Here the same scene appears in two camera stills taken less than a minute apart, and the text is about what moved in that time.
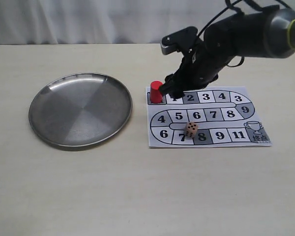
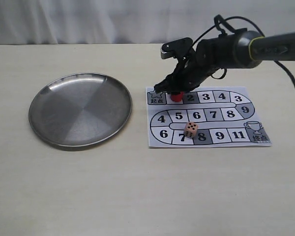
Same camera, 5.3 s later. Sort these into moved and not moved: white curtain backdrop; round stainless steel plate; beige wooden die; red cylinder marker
Moved: red cylinder marker
Not moved: white curtain backdrop; round stainless steel plate; beige wooden die
